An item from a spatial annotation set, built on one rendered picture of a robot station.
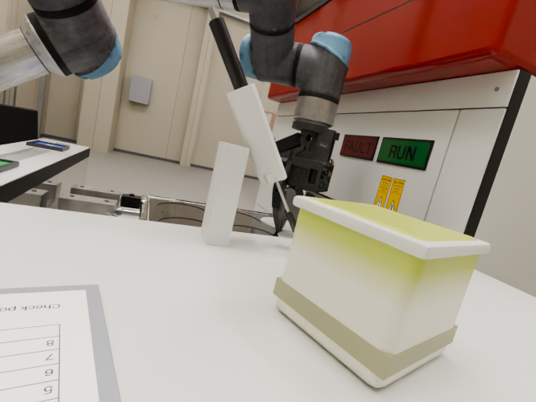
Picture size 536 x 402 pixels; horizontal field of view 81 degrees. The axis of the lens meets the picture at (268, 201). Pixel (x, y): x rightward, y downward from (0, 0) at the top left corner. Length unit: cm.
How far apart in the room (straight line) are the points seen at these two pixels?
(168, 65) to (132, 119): 181
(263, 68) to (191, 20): 964
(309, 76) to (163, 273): 46
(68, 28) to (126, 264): 58
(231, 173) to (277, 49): 36
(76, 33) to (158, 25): 943
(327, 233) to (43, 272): 15
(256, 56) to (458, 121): 34
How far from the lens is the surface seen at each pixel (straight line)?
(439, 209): 53
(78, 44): 75
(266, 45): 57
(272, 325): 18
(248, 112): 26
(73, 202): 57
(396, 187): 59
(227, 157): 25
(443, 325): 19
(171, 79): 989
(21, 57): 77
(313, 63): 59
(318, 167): 55
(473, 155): 51
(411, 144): 59
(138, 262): 22
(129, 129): 988
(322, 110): 57
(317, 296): 16
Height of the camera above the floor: 105
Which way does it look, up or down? 9 degrees down
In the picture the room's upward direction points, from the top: 13 degrees clockwise
